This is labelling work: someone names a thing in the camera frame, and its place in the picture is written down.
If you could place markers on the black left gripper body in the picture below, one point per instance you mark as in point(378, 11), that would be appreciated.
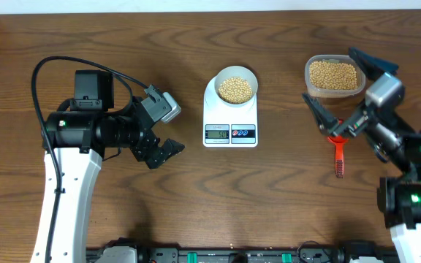
point(146, 142)

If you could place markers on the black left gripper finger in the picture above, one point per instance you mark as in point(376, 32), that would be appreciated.
point(157, 156)
point(172, 147)

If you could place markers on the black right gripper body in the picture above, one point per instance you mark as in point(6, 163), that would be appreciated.
point(391, 145)

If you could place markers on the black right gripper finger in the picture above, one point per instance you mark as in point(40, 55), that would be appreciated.
point(326, 122)
point(372, 67)

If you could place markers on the red measuring scoop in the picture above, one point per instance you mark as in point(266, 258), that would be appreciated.
point(339, 142)

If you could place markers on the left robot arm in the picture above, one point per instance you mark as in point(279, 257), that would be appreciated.
point(79, 133)

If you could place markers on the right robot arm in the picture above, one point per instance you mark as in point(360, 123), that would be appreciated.
point(399, 199)

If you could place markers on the white digital kitchen scale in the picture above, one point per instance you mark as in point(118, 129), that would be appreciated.
point(228, 125)

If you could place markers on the soybeans in bowl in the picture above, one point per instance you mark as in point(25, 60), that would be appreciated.
point(235, 90)

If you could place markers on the light blue bowl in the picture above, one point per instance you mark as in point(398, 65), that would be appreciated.
point(237, 71)

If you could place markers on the clear plastic container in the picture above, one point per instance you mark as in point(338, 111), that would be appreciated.
point(324, 93)

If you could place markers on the soybeans in container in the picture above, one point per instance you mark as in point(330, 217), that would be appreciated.
point(332, 76)

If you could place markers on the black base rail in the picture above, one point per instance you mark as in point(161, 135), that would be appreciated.
point(125, 250)

